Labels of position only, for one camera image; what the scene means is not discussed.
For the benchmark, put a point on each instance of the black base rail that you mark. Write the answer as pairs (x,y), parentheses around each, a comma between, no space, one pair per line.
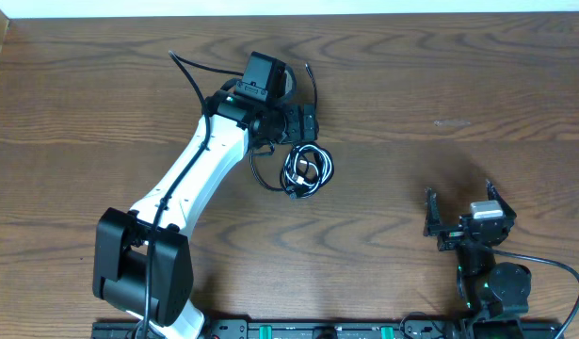
(410,328)

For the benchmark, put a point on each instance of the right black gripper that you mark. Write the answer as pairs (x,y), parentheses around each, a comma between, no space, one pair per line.
(433,221)

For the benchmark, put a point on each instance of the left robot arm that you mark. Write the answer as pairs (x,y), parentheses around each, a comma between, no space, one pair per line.
(142,262)

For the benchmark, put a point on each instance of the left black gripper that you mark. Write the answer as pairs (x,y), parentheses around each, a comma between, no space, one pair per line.
(300,115)

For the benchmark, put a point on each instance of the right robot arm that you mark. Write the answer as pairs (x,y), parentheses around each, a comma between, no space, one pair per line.
(495,294)

